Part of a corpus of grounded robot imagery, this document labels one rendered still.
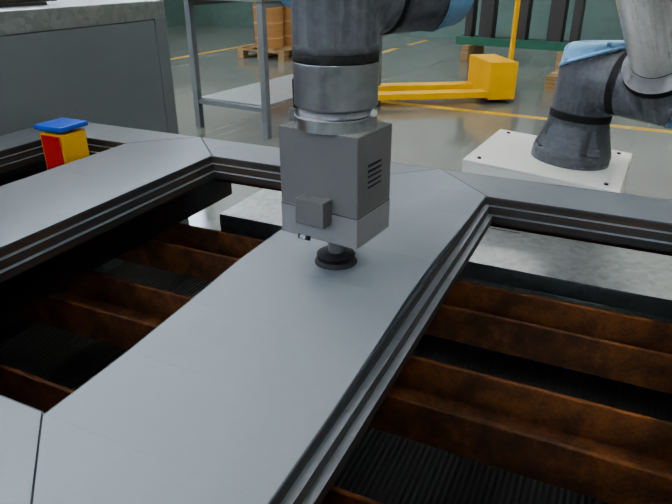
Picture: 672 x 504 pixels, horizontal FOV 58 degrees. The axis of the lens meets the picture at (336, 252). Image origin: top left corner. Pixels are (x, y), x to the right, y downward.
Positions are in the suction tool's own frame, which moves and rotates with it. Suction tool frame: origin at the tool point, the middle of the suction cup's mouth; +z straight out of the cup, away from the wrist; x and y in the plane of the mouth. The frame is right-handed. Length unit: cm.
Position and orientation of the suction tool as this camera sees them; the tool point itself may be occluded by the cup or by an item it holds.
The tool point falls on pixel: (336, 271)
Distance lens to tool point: 61.0
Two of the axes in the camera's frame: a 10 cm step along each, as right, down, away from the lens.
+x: 5.3, -3.7, 7.6
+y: 8.5, 2.3, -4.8
